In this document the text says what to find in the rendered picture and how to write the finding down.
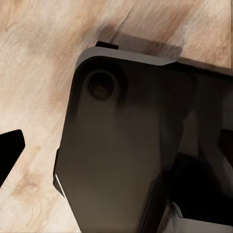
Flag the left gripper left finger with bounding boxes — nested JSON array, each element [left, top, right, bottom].
[[0, 129, 25, 187]]

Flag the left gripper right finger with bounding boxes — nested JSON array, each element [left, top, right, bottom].
[[217, 129, 233, 167]]

